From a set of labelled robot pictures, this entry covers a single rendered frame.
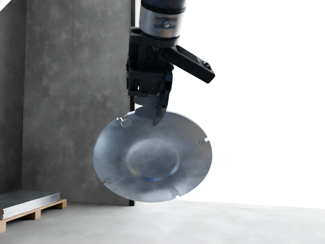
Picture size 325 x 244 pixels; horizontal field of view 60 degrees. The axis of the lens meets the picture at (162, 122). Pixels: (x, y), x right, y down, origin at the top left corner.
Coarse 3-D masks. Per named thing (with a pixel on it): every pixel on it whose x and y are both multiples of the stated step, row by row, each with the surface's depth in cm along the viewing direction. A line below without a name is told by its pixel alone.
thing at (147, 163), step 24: (120, 120) 61; (144, 120) 61; (168, 120) 62; (192, 120) 63; (96, 144) 64; (120, 144) 65; (144, 144) 66; (168, 144) 66; (192, 144) 66; (96, 168) 68; (120, 168) 69; (144, 168) 70; (168, 168) 70; (192, 168) 70; (120, 192) 73; (144, 192) 74; (168, 192) 74
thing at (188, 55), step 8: (168, 48) 48; (176, 48) 50; (184, 48) 53; (168, 56) 49; (176, 56) 49; (184, 56) 50; (192, 56) 53; (176, 64) 50; (184, 64) 51; (192, 64) 51; (200, 64) 52; (208, 64) 53; (192, 72) 52; (200, 72) 52; (208, 72) 52; (208, 80) 54
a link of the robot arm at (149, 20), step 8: (144, 8) 44; (144, 16) 45; (152, 16) 44; (160, 16) 43; (168, 16) 43; (176, 16) 44; (184, 16) 46; (144, 24) 45; (152, 24) 44; (160, 24) 44; (168, 24) 44; (176, 24) 45; (144, 32) 47; (152, 32) 45; (160, 32) 45; (168, 32) 45; (176, 32) 46
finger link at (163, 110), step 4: (168, 84) 53; (164, 88) 52; (168, 88) 52; (164, 92) 52; (168, 92) 52; (160, 96) 53; (164, 96) 52; (168, 96) 53; (160, 100) 54; (164, 100) 53; (168, 100) 53; (160, 104) 54; (164, 104) 53; (160, 108) 55; (164, 108) 54; (160, 112) 56; (164, 112) 56
